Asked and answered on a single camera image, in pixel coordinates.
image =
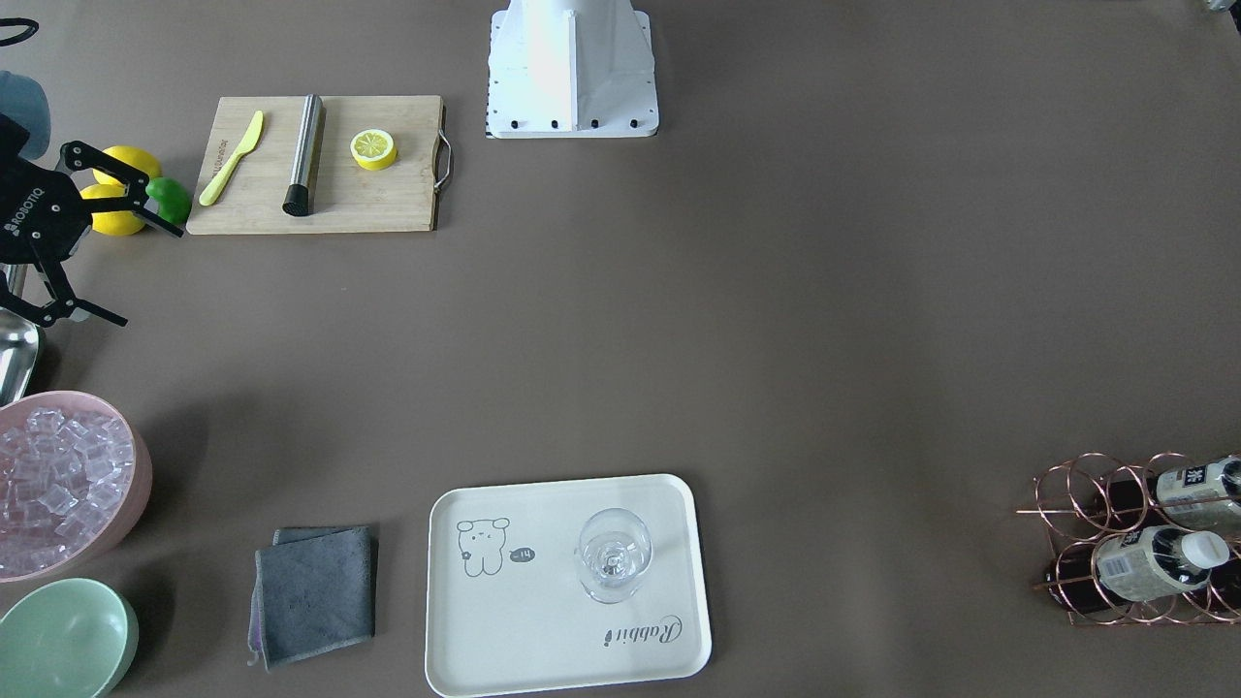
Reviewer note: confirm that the bamboo cutting board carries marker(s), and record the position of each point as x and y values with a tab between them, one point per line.
346	198

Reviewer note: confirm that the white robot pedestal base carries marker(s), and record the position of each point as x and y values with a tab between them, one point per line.
571	70

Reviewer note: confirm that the steel muddler black tip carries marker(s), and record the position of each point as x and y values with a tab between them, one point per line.
299	195

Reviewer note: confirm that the half lemon slice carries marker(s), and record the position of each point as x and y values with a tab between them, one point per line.
373	149

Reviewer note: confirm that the steel ice scoop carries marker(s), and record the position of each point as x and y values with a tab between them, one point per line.
21	346

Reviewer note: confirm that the grey folded cloth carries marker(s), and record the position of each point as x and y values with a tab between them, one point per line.
314	592

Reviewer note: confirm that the cream serving tray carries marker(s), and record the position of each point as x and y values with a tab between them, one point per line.
508	609

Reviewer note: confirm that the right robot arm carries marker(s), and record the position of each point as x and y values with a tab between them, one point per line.
25	102

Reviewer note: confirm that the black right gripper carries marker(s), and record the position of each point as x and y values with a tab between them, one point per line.
21	215

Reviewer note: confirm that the clear wine glass on tray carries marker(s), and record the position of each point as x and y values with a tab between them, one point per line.
613	555

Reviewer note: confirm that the tea bottle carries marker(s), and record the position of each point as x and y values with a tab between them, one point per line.
1196	497
1137	567

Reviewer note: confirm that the green empty bowl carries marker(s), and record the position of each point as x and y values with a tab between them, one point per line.
72	638

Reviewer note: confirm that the yellow plastic knife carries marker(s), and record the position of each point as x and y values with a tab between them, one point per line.
246	145

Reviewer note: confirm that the whole yellow lemon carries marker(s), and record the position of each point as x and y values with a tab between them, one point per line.
134	156

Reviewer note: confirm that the copper wire bottle basket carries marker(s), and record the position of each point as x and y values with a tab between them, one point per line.
1068	498

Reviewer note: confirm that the green lime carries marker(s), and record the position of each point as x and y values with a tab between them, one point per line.
172	201

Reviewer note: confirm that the pink bowl with ice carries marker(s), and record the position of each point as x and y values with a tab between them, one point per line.
76	478

